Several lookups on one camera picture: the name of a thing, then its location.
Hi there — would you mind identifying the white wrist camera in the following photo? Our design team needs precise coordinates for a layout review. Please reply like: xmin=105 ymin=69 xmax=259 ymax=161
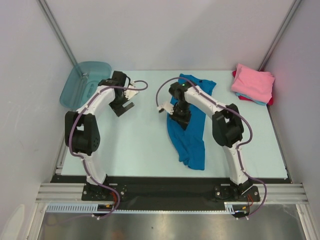
xmin=157 ymin=101 xmax=174 ymax=115
xmin=124 ymin=81 xmax=139 ymax=100

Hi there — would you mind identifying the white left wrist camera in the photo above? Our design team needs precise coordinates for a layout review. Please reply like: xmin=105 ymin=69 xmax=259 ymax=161
xmin=124 ymin=81 xmax=139 ymax=100

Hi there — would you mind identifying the light blue folded t-shirt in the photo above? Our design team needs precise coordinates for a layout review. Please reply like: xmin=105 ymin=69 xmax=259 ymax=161
xmin=235 ymin=92 xmax=267 ymax=106

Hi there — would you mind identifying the aluminium frame post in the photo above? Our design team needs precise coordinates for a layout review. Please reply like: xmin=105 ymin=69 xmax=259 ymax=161
xmin=257 ymin=0 xmax=304 ymax=71
xmin=36 ymin=0 xmax=78 ymax=66

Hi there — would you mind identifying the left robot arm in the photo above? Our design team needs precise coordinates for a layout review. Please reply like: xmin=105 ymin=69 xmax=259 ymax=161
xmin=64 ymin=71 xmax=138 ymax=200

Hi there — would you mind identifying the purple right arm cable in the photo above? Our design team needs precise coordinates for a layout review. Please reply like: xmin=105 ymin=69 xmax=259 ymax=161
xmin=155 ymin=76 xmax=268 ymax=221

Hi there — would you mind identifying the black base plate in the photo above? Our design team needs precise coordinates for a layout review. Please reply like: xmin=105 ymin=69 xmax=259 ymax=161
xmin=50 ymin=175 xmax=292 ymax=211

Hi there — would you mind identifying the aluminium front rail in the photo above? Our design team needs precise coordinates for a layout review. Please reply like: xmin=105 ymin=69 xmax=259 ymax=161
xmin=35 ymin=183 xmax=309 ymax=204

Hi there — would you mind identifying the teal translucent plastic bin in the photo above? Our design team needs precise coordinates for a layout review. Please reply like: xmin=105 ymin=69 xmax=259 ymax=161
xmin=59 ymin=61 xmax=112 ymax=110

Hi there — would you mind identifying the white slotted cable duct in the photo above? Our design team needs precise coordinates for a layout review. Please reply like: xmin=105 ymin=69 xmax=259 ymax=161
xmin=46 ymin=203 xmax=248 ymax=215

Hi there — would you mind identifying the right aluminium frame post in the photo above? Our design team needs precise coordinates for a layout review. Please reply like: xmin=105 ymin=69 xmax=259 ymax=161
xmin=257 ymin=0 xmax=304 ymax=71

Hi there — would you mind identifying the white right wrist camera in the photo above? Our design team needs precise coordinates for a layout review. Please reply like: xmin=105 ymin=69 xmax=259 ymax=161
xmin=157 ymin=101 xmax=174 ymax=115

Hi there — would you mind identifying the pink folded t-shirt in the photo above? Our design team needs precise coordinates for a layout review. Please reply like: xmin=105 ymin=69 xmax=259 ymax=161
xmin=230 ymin=62 xmax=276 ymax=103

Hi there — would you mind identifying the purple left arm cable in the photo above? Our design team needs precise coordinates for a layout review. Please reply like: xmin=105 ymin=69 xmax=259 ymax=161
xmin=68 ymin=79 xmax=149 ymax=221

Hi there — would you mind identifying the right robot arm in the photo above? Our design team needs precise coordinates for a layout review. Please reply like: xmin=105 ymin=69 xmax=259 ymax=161
xmin=166 ymin=82 xmax=253 ymax=201

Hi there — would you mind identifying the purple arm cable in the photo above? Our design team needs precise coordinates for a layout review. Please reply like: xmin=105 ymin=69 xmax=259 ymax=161
xmin=68 ymin=79 xmax=149 ymax=221
xmin=155 ymin=76 xmax=268 ymax=221

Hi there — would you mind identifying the left aluminium frame post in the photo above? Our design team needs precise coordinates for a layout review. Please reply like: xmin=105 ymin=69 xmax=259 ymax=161
xmin=36 ymin=0 xmax=78 ymax=66

